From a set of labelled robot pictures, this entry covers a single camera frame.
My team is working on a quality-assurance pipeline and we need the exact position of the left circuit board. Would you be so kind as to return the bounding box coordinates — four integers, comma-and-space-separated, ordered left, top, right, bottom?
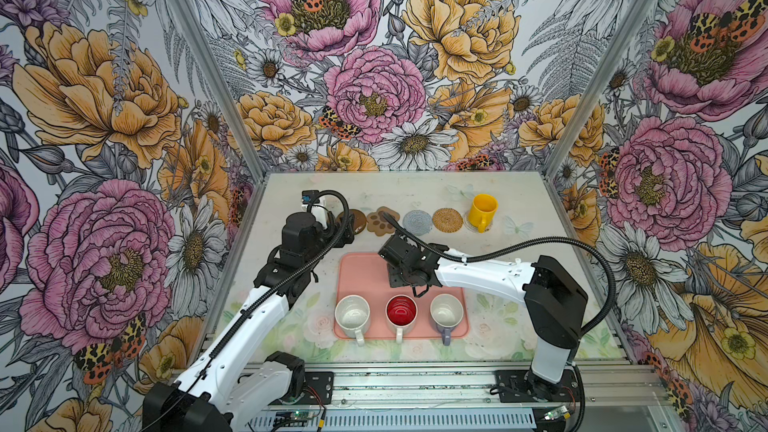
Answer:
271, 410, 319, 432

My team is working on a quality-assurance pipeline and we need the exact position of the dark brown round coaster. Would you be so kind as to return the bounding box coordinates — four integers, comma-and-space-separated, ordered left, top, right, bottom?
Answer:
336, 209, 367, 236

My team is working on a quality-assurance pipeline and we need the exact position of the right circuit board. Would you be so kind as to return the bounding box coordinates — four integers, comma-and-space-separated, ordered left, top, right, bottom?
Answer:
543, 405, 570, 421

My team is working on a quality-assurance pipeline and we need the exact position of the brown paw shaped coaster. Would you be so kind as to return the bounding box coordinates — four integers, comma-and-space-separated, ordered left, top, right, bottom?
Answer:
366, 206, 400, 237

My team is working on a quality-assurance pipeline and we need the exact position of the circuit board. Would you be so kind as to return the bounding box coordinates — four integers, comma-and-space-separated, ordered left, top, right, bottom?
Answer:
271, 410, 319, 432
543, 405, 570, 421

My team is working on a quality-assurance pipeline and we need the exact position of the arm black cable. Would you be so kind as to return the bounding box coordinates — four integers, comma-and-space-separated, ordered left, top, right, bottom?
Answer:
137, 189, 352, 418
379, 211, 618, 432

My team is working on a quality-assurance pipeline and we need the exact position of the yellow mug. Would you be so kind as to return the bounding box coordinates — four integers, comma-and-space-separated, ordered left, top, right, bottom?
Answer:
468, 194, 498, 233

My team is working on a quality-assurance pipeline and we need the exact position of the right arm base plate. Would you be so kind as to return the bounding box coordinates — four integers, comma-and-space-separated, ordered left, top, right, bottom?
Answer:
491, 369, 583, 403

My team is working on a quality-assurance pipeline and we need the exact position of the pink silicone tray mat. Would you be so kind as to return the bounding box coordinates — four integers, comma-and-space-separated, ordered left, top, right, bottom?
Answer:
337, 253, 470, 341

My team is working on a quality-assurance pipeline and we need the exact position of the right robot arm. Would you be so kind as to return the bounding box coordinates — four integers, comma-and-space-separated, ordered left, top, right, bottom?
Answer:
378, 233, 588, 401

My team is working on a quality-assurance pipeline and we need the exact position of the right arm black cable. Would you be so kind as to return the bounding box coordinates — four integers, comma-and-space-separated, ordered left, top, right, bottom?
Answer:
379, 211, 618, 432

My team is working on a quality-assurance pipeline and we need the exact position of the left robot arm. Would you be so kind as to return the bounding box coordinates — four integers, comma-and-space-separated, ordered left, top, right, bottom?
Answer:
142, 190, 354, 431

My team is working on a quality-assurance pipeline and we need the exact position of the clear patterned round coaster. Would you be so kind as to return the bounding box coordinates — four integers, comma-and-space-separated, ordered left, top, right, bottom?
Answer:
464, 215, 494, 233

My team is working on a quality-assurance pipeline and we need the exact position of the grey round felt coaster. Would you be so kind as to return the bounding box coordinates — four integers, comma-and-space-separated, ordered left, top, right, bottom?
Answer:
402, 210, 433, 236

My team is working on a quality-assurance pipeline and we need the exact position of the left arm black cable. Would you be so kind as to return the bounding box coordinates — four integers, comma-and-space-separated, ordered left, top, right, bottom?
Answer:
137, 189, 352, 418

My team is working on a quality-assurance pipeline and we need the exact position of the white lavender mug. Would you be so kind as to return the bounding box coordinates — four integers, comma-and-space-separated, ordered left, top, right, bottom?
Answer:
429, 294, 464, 346

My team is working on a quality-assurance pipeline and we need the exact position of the woven rattan round coaster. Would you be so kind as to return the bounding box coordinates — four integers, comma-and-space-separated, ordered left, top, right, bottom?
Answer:
432, 208, 463, 233

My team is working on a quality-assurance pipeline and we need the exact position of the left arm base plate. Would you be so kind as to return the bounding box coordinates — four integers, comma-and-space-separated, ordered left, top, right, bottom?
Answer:
274, 371, 335, 406

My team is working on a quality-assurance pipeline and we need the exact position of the aluminium front rail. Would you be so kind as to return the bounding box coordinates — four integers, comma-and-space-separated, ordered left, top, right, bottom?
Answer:
239, 362, 673, 415

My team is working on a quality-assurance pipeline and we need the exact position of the red inside mug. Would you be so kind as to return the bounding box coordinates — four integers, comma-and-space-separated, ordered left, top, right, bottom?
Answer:
385, 295, 418, 344

